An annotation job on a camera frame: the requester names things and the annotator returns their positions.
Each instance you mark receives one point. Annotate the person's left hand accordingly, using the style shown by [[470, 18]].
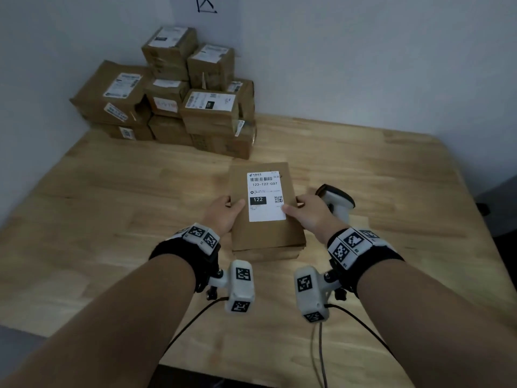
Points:
[[218, 216]]

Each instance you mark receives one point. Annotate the person's right hand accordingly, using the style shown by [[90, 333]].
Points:
[[317, 218]]

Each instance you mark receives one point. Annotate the person's left thumb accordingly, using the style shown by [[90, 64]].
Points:
[[237, 206]]

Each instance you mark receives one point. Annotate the person's right thumb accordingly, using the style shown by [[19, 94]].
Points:
[[291, 210]]

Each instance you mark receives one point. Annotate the cardboard parcel white label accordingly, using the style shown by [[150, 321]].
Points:
[[266, 234]]

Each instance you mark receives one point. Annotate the person's right forearm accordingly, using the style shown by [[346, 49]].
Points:
[[436, 331]]

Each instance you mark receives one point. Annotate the person's left forearm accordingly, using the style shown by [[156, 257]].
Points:
[[113, 327]]

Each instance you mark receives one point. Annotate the white black barcode scanner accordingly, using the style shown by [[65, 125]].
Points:
[[339, 202]]

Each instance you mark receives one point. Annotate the stack of cardboard parcels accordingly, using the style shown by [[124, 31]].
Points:
[[173, 100]]

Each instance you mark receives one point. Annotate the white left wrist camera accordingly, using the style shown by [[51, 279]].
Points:
[[241, 286]]

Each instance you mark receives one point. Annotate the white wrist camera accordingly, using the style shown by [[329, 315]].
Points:
[[241, 286], [309, 292]]

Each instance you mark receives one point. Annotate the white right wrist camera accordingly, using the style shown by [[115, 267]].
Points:
[[309, 292]]

